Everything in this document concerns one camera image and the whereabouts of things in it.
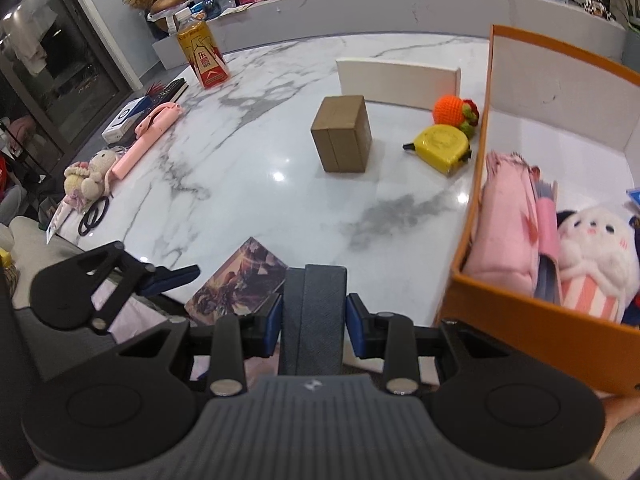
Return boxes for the glass sliding door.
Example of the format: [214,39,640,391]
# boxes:
[0,0,136,181]

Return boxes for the black scissors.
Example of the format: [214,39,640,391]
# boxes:
[77,195,111,237]

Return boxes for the pink selfie stick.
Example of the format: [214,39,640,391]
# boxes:
[111,102,182,180]

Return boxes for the white flat box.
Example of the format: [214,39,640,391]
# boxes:
[336,58,461,111]

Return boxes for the pink cloth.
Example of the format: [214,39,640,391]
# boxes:
[92,280,176,343]

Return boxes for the blue and white box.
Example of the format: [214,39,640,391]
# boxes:
[101,97,153,143]

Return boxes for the orange cardboard shoebox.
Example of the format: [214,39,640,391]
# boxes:
[434,24,640,395]

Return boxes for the white plush toy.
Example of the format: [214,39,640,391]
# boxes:
[555,202,640,323]

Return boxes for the small beige plush toy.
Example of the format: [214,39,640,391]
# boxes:
[63,149,118,201]

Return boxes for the brown cardboard box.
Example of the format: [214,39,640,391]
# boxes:
[310,95,373,174]

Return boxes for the yellow drink bottle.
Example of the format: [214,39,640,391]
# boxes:
[176,12,231,90]

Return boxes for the marble television console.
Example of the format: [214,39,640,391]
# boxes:
[152,0,628,68]

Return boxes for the yellow tape measure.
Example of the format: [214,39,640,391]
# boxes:
[403,125,472,177]

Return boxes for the orange crochet toy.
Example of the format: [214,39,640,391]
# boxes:
[431,96,480,137]

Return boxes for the dark grey box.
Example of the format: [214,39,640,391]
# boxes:
[277,264,348,377]

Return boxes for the dark printed picture box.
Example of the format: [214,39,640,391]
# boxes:
[185,236,290,331]

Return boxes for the black remote control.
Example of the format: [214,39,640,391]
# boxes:
[150,79,190,103]

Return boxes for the pink pencil case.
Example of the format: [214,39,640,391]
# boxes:
[462,150,543,295]

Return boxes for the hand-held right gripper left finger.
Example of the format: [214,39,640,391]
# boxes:
[117,292,284,396]

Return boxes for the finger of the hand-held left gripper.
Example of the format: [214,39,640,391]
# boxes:
[75,241,202,334]

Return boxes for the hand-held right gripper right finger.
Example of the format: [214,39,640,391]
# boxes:
[346,292,516,396]

